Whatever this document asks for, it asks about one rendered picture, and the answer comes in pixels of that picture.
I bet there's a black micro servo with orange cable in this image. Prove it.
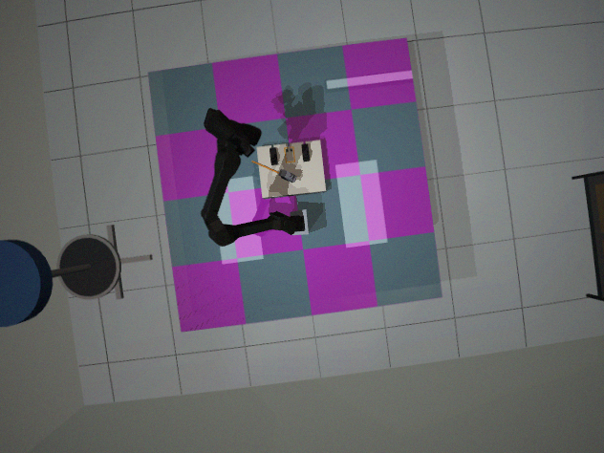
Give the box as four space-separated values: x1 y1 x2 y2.
255 162 297 183

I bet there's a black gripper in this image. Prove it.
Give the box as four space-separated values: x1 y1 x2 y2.
204 108 262 146

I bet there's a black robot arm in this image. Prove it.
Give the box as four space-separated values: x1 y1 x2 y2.
201 110 305 247

